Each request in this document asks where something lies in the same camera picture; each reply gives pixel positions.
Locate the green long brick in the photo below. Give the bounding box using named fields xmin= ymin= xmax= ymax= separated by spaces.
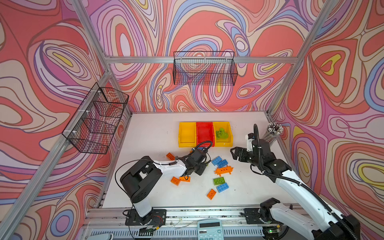
xmin=216 ymin=132 xmax=229 ymax=141

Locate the orange long brick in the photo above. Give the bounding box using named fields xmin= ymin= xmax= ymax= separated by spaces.
xmin=179 ymin=176 xmax=191 ymax=182

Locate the orange small brick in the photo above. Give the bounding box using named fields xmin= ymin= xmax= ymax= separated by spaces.
xmin=171 ymin=177 xmax=181 ymax=186

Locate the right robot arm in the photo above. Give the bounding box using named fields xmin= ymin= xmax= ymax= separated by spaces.
xmin=231 ymin=124 xmax=361 ymax=240

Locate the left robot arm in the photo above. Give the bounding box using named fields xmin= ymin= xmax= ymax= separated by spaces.
xmin=116 ymin=141 xmax=213 ymax=219

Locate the right yellow bin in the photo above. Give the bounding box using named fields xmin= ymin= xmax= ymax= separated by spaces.
xmin=213 ymin=122 xmax=234 ymax=147

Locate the yellow bin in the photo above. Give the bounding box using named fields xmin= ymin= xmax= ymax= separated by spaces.
xmin=178 ymin=122 xmax=197 ymax=148
xmin=213 ymin=122 xmax=234 ymax=147

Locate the blue brick studs up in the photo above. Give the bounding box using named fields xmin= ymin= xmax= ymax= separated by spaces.
xmin=212 ymin=157 xmax=223 ymax=166

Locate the blue brick upside down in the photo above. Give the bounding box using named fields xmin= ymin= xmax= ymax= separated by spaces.
xmin=217 ymin=160 xmax=228 ymax=168

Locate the green brick upside down front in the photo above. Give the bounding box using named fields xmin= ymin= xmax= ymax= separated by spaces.
xmin=213 ymin=177 xmax=226 ymax=186

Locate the clear cup of pencils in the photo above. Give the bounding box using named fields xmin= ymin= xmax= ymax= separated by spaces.
xmin=262 ymin=122 xmax=284 ymax=144

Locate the blue brick front right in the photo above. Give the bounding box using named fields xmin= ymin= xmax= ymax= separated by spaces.
xmin=217 ymin=183 xmax=229 ymax=193

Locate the red bin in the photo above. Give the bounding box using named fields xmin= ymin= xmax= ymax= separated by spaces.
xmin=196 ymin=122 xmax=215 ymax=147

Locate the orange brick front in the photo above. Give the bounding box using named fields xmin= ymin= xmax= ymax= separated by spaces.
xmin=207 ymin=189 xmax=217 ymax=200

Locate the left yellow bin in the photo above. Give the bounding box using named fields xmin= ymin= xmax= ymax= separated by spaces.
xmin=178 ymin=122 xmax=197 ymax=148

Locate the teal calculator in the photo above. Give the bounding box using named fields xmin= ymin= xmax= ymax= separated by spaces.
xmin=197 ymin=219 xmax=224 ymax=240

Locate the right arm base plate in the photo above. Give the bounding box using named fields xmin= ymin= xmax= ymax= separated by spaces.
xmin=240 ymin=208 xmax=284 ymax=225

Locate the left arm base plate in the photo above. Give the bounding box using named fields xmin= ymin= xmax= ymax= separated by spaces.
xmin=123 ymin=209 xmax=167 ymax=227

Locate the back wire basket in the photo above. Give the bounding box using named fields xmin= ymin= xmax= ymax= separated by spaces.
xmin=173 ymin=50 xmax=238 ymax=86

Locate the wire basket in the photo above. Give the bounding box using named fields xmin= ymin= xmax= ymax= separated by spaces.
xmin=173 ymin=50 xmax=238 ymax=86
xmin=62 ymin=83 xmax=129 ymax=155

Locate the left wire basket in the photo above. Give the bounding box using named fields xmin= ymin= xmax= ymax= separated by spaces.
xmin=62 ymin=83 xmax=129 ymax=155

